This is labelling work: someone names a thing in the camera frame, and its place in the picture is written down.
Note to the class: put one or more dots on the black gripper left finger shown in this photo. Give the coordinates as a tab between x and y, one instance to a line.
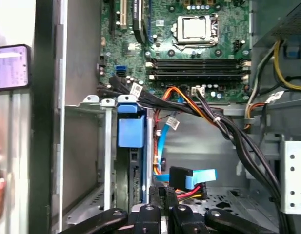
145	219

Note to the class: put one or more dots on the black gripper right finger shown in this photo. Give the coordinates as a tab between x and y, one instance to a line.
186	219

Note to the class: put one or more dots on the hard disk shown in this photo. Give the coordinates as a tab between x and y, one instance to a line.
130	129

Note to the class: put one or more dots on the metal disk bay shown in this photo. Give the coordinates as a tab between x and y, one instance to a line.
107	146

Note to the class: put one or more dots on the metal optical drive cage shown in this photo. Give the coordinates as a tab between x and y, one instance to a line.
296	175

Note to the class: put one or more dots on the black PC case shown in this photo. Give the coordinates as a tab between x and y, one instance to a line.
43	122

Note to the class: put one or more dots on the black RAM slot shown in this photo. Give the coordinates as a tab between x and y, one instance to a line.
196	61
196	72
196	78
196	66

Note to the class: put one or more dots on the blue SATA port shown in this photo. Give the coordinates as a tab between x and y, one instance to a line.
120	70

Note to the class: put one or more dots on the green motherboard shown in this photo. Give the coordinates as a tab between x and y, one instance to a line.
126	36

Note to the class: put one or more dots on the CPU socket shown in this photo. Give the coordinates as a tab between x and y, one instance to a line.
180	29

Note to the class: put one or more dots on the silver CPU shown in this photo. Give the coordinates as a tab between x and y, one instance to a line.
196	28

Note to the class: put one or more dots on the black framed phone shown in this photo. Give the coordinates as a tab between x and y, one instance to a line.
11	68

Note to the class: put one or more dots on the white expansion slot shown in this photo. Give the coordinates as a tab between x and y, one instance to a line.
123	17

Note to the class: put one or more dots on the grey power supply unit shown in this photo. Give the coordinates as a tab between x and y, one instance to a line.
274	14

